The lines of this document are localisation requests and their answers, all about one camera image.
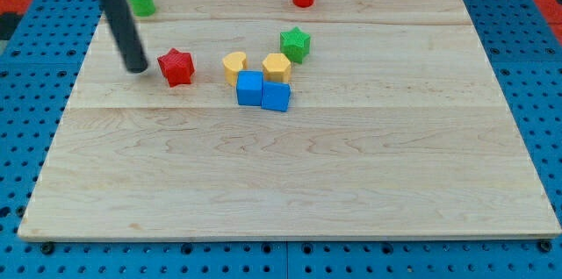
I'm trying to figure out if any blue cube block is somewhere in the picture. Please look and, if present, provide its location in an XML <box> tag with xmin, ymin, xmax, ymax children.
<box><xmin>261</xmin><ymin>81</ymin><xmax>291</xmax><ymax>112</ymax></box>
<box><xmin>236</xmin><ymin>70</ymin><xmax>263</xmax><ymax>106</ymax></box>

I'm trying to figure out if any yellow hexagon block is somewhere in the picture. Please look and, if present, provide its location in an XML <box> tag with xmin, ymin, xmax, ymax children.
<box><xmin>262</xmin><ymin>54</ymin><xmax>292</xmax><ymax>83</ymax></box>

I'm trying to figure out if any red star block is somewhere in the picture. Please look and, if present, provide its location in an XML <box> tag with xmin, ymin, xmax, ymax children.
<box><xmin>157</xmin><ymin>48</ymin><xmax>195</xmax><ymax>88</ymax></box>

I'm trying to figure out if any blue cube block left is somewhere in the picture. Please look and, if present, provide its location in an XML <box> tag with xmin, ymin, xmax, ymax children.
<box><xmin>236</xmin><ymin>70</ymin><xmax>263</xmax><ymax>106</ymax></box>

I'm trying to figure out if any blue cube block right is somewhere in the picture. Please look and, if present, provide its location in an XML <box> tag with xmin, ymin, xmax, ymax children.
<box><xmin>261</xmin><ymin>81</ymin><xmax>291</xmax><ymax>112</ymax></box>

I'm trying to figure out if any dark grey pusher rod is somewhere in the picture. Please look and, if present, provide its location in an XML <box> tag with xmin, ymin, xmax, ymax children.
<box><xmin>100</xmin><ymin>0</ymin><xmax>148</xmax><ymax>74</ymax></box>

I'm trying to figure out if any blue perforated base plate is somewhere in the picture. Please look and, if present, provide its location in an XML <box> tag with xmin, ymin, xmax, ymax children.
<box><xmin>1</xmin><ymin>0</ymin><xmax>561</xmax><ymax>278</ymax></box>

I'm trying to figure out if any green star block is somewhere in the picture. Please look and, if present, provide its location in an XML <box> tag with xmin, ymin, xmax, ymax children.
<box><xmin>280</xmin><ymin>26</ymin><xmax>311</xmax><ymax>64</ymax></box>

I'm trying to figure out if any green cylinder block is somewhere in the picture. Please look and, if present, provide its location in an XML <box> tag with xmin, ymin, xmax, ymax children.
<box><xmin>128</xmin><ymin>0</ymin><xmax>156</xmax><ymax>17</ymax></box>

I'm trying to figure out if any yellow heart block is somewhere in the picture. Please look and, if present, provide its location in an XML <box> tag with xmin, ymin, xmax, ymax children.
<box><xmin>222</xmin><ymin>51</ymin><xmax>248</xmax><ymax>87</ymax></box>

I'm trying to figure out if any light wooden board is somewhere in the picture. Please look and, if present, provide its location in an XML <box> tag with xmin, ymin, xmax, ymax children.
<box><xmin>18</xmin><ymin>0</ymin><xmax>561</xmax><ymax>242</ymax></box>

